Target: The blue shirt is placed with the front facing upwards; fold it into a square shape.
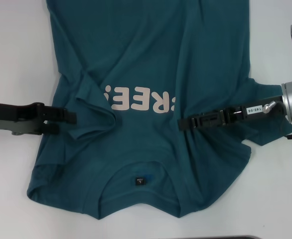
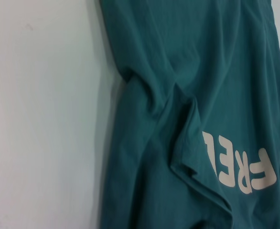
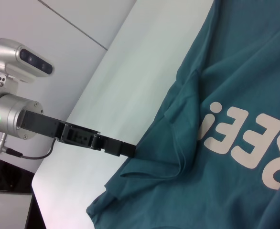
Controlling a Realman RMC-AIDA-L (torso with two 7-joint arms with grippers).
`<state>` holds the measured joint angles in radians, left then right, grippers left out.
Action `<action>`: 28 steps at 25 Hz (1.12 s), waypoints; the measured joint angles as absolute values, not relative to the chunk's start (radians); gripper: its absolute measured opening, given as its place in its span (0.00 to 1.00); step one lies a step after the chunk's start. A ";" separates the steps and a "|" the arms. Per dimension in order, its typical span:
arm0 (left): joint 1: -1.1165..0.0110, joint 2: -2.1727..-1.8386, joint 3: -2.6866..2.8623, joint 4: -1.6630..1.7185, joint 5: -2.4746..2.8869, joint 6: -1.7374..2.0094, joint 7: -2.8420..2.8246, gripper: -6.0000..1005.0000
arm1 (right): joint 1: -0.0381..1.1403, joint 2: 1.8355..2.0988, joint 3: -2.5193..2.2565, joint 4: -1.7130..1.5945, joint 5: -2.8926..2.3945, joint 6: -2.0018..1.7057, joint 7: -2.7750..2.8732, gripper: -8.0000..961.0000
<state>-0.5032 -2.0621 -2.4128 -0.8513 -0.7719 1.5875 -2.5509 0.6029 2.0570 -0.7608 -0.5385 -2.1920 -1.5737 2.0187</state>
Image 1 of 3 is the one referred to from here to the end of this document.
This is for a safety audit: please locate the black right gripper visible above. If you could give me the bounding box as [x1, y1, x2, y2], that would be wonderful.
[178, 96, 286, 131]

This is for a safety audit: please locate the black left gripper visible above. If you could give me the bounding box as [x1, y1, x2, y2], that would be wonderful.
[0, 101, 77, 136]

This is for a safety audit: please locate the teal t-shirt with FREE print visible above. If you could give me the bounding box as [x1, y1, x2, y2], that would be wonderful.
[26, 0, 292, 221]

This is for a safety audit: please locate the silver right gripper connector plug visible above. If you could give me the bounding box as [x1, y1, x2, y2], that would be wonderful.
[262, 100, 281, 115]

